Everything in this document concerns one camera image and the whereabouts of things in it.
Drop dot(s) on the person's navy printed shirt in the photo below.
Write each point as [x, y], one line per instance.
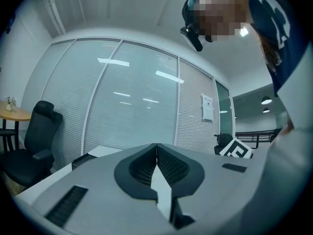
[269, 21]

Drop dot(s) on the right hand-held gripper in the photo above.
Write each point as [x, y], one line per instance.
[236, 150]

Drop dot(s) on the person's right forearm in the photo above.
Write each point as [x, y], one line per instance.
[288, 150]

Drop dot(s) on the white table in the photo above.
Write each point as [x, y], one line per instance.
[49, 180]

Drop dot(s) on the black metal railing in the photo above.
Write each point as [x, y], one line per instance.
[256, 136]

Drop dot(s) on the black head-worn camera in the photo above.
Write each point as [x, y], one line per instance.
[193, 37]

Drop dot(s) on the round wooden table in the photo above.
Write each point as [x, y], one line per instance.
[14, 115]

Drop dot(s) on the person's head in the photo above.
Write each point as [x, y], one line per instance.
[220, 16]

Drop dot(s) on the black mesh office chair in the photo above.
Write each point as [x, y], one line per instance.
[223, 143]

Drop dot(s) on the black box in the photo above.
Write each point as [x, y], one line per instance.
[83, 160]

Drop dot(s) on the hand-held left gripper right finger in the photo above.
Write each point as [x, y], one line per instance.
[220, 185]

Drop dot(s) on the small potted flowers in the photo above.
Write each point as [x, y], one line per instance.
[11, 104]

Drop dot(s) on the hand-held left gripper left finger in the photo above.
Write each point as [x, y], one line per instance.
[97, 180]

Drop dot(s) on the white paper notice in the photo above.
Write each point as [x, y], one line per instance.
[207, 108]

